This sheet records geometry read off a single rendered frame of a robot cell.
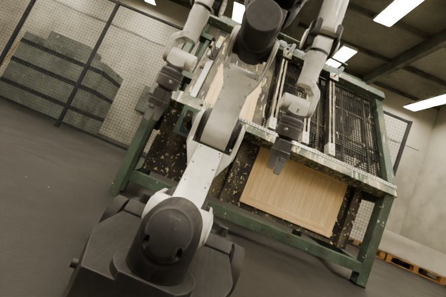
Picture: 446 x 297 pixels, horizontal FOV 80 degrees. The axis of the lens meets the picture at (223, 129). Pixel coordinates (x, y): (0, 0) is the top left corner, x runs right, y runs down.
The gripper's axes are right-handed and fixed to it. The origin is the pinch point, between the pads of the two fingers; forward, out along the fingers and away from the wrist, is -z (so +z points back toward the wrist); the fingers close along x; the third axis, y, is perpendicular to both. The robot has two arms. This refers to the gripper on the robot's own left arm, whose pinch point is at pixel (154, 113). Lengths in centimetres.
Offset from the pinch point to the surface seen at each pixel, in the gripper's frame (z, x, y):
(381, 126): 72, 182, -165
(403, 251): -72, 428, -422
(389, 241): -67, 428, -391
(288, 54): 101, 188, -47
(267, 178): -21, 138, -75
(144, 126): -19, 83, 28
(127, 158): -44, 79, 28
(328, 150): 23, 132, -110
